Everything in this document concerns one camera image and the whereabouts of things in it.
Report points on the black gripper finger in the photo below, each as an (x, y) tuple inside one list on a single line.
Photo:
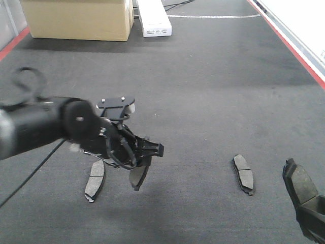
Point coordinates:
[(310, 216)]

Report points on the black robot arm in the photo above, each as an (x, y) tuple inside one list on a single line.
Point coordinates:
[(29, 126)]

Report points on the white long box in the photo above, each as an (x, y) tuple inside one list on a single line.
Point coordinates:
[(153, 18)]

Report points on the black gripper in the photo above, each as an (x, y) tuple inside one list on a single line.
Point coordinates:
[(110, 141)]

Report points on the white conveyor side panel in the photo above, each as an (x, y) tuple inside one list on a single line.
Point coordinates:
[(300, 26)]

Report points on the cardboard box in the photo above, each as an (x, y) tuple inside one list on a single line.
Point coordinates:
[(80, 20)]

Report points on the grey brake pad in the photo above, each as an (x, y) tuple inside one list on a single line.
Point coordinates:
[(298, 183), (244, 174), (138, 174), (95, 181)]

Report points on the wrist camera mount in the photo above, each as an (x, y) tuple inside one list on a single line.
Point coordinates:
[(117, 109)]

